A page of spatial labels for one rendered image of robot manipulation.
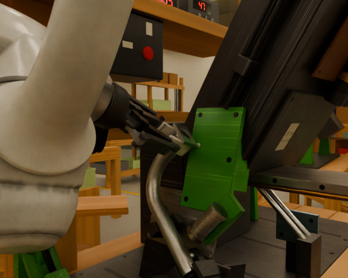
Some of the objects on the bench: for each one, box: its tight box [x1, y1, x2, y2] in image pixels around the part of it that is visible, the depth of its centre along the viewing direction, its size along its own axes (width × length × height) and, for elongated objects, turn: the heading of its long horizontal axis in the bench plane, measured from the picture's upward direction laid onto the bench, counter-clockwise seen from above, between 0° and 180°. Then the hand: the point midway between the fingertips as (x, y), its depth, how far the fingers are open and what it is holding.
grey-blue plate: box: [276, 209, 319, 272], centre depth 74 cm, size 10×2×14 cm
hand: (173, 139), depth 66 cm, fingers closed on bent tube, 3 cm apart
